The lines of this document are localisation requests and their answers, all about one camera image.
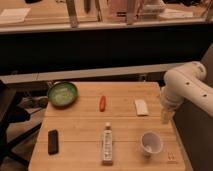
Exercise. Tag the green ceramic bowl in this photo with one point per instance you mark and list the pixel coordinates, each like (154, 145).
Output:
(62, 94)

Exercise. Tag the white folded napkin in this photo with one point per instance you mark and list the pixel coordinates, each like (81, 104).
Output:
(141, 107)

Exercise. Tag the white paper sheet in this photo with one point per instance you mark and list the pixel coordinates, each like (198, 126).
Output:
(16, 15)

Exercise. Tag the red pepper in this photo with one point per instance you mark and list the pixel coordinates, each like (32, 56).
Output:
(102, 104)

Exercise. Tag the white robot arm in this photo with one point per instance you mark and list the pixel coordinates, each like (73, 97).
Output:
(185, 82)

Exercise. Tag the white paper cup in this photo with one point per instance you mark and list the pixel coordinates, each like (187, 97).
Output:
(151, 143)

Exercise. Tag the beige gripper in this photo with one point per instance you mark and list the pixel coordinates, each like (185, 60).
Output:
(166, 115)

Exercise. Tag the clear plastic bottle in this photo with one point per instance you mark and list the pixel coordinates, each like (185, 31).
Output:
(107, 145)

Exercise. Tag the metal post on shelf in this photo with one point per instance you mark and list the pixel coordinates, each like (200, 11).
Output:
(72, 13)

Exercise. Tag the black office chair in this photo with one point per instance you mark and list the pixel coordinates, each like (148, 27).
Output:
(10, 112)

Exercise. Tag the black rectangular block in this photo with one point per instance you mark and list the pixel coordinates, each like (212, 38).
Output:
(53, 144)

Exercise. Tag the white device on shelf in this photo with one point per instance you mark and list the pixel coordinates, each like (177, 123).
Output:
(151, 9)

